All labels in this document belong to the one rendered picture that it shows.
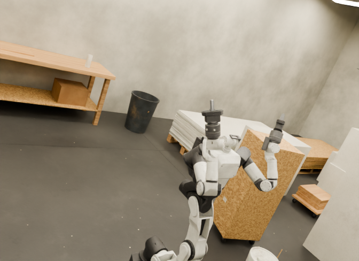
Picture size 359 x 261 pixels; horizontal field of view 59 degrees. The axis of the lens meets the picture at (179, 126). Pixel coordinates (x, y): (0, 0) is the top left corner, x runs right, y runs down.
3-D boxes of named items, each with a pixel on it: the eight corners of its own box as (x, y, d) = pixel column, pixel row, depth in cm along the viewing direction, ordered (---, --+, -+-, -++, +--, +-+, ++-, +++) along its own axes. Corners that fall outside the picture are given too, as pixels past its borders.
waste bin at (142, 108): (140, 123, 616) (150, 92, 597) (153, 136, 579) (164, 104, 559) (116, 121, 583) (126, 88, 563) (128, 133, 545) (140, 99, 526)
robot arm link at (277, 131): (287, 125, 226) (282, 141, 225) (274, 122, 229) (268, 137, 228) (288, 122, 215) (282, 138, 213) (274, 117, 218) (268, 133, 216)
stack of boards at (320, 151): (313, 153, 897) (320, 139, 884) (346, 173, 823) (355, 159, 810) (261, 150, 741) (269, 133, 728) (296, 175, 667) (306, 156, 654)
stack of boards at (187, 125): (248, 145, 740) (259, 121, 721) (283, 169, 666) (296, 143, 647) (165, 139, 584) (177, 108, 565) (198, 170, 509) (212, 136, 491)
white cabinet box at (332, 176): (330, 193, 632) (348, 163, 611) (358, 212, 591) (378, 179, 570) (310, 196, 581) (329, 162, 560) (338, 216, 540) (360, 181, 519)
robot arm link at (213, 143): (203, 132, 178) (204, 152, 181) (222, 133, 175) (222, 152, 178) (208, 128, 189) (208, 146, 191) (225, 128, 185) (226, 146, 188)
